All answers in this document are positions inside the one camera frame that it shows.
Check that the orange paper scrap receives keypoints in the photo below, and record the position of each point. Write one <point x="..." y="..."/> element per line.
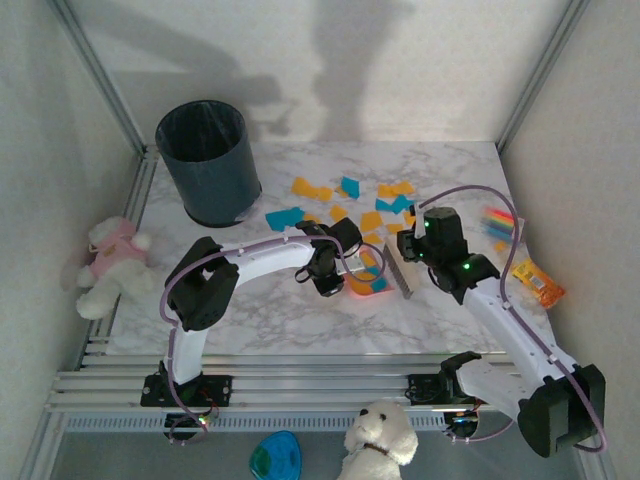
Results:
<point x="395" y="189"/>
<point x="395" y="228"/>
<point x="410" y="219"/>
<point x="368" y="259"/>
<point x="341" y="192"/>
<point x="360" y="288"/>
<point x="500" y="246"/>
<point x="305" y="188"/>
<point x="325" y="194"/>
<point x="371" y="221"/>
<point x="373" y="238"/>
<point x="312" y="218"/>
<point x="338" y="213"/>

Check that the pink plastic dustpan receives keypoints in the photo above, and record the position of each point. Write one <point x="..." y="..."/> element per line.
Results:
<point x="378" y="248"/>

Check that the white hand brush grey bristles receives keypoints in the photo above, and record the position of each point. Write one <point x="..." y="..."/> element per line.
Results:
<point x="400" y="275"/>

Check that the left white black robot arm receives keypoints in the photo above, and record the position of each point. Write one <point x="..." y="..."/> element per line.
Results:
<point x="260" y="257"/>

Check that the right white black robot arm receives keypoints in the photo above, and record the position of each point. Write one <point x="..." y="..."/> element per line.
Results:
<point x="505" y="320"/>

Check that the rainbow marker pen pack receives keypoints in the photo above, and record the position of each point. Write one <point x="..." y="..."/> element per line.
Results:
<point x="500" y="221"/>

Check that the orange snack packet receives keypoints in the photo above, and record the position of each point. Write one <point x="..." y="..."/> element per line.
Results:
<point x="542" y="285"/>

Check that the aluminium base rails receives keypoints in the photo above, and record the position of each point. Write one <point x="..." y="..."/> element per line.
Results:
<point x="320" y="385"/>

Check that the dark round waste bin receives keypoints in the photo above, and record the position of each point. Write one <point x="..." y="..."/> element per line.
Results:
<point x="210" y="170"/>

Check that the white plush dog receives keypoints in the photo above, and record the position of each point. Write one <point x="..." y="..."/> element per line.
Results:
<point x="380" y="440"/>

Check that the black controller board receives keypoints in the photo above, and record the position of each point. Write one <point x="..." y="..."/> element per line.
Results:
<point x="465" y="427"/>
<point x="180" y="425"/>

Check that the blue green plastic toy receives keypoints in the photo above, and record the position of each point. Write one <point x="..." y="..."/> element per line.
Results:
<point x="280" y="457"/>

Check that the white plush toy pink dress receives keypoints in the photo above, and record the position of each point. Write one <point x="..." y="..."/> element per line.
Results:
<point x="112" y="255"/>

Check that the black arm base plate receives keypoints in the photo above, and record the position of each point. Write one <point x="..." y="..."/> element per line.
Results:
<point x="422" y="390"/>
<point x="220" y="390"/>

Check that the aluminium frame post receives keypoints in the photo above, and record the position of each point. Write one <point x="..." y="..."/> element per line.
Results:
<point x="101" y="80"/>
<point x="543" y="75"/>

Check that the aluminium side rail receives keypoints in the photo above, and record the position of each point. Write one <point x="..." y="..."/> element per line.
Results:
<point x="141" y="182"/>

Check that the aluminium frame leg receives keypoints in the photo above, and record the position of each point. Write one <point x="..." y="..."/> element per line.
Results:
<point x="592" y="465"/>
<point x="43" y="445"/>

